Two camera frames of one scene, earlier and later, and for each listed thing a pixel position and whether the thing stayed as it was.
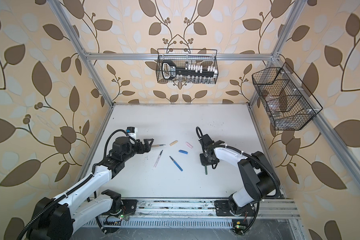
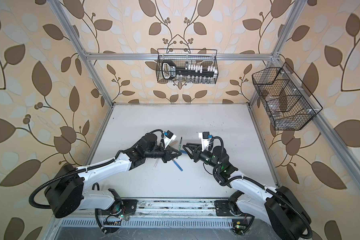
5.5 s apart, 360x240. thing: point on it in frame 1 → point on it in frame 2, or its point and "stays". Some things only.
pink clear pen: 158,158 stays
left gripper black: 147,148 → 166,158
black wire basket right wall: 289,104 stays
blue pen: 176,164 stays
